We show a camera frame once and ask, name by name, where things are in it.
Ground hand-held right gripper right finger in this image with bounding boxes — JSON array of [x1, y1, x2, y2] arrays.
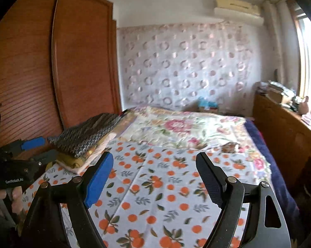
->
[[195, 152, 292, 248]]

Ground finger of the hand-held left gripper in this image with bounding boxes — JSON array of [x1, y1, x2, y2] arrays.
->
[[0, 137, 46, 159], [30, 149, 58, 169]]

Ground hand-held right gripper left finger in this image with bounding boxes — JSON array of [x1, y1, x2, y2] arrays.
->
[[21, 151, 115, 248]]

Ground navy circle-patterned shirt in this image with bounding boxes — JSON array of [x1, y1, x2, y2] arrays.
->
[[47, 113, 122, 159]]

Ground person's left hand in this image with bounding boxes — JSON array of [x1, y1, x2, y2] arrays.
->
[[0, 186, 25, 216]]

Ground orange fruit print bedsheet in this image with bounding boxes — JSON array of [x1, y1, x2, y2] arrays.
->
[[21, 139, 273, 248]]

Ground floral quilt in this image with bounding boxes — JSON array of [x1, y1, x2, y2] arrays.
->
[[118, 106, 273, 179]]

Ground navy blue blanket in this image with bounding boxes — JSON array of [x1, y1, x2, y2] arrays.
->
[[245, 120, 301, 221]]

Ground wooden slatted wardrobe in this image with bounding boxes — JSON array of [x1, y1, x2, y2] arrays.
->
[[0, 0, 122, 161]]

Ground blue plastic bag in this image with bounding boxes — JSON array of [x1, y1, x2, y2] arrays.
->
[[198, 97, 219, 109]]

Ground wooden sideboard cabinet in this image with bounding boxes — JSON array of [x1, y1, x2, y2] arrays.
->
[[252, 93, 311, 197]]

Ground pile of papers and books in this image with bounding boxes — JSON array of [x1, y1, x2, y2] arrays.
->
[[256, 80, 294, 104]]

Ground pink bottle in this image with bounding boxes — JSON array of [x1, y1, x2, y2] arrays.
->
[[299, 96, 310, 114]]

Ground white window curtain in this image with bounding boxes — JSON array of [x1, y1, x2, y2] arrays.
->
[[260, 0, 297, 83]]

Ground window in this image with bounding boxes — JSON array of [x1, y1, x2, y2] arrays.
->
[[287, 0, 311, 109]]

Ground circle-patterned wall curtain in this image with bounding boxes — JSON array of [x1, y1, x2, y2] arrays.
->
[[117, 22, 257, 112]]

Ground wall air conditioner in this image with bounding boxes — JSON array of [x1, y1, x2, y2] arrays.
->
[[214, 0, 265, 26]]

